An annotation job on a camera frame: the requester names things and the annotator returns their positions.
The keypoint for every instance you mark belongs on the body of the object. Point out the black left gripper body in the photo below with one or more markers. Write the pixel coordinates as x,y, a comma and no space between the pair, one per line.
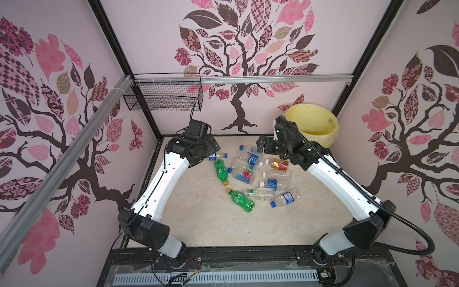
207,148

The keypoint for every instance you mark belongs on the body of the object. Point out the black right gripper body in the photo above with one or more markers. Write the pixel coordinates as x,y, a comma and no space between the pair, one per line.
272,147

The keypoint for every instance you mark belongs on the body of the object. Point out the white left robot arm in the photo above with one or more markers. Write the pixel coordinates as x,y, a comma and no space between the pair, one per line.
142,221

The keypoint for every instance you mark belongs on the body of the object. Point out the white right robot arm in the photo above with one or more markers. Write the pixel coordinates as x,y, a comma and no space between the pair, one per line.
370,215

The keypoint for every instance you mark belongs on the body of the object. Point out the cream bin yellow bag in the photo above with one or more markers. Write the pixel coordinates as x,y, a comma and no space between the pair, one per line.
315,123

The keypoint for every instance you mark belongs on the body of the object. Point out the red yellow label bottle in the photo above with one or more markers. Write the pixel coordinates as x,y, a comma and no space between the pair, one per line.
277,164

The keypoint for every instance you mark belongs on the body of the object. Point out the clear crushed bottle white cap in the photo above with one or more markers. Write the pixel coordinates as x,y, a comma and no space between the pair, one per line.
276,174

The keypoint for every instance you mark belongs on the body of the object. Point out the clear bottle pale blue label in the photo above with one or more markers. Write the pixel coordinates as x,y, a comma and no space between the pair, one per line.
251,152

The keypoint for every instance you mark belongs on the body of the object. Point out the green soda bottle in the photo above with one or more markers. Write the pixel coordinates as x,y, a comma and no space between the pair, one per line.
241,200
221,172

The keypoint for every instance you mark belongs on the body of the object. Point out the bottle blue label white cap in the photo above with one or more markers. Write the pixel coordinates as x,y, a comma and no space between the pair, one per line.
276,184

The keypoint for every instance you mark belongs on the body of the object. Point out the Fiji bottle red flower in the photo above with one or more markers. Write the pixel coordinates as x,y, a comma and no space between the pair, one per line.
245,175

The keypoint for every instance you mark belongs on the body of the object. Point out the small bottle blue cap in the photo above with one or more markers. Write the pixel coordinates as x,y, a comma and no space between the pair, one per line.
285,199

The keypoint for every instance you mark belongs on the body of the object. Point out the clear bottle green cap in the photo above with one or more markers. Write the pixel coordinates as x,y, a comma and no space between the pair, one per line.
260,193

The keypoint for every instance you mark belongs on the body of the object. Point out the white vent strip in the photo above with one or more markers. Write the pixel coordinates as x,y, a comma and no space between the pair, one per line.
214,277

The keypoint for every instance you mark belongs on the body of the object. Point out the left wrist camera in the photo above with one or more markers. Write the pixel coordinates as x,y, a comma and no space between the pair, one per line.
198,129

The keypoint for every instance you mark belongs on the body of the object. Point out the black wire basket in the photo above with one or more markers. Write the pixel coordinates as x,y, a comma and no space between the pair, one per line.
173,91

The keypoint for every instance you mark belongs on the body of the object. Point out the aluminium rail back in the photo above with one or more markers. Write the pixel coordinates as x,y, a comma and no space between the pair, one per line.
347,78

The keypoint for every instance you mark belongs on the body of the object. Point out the aluminium rail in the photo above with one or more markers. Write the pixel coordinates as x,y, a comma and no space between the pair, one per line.
21,224
347,78

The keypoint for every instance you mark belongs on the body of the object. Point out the black base frame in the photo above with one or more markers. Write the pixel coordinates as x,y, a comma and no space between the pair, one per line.
373,268

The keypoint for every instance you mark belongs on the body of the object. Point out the aluminium rail left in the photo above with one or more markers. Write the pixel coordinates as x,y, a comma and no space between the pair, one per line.
21,224

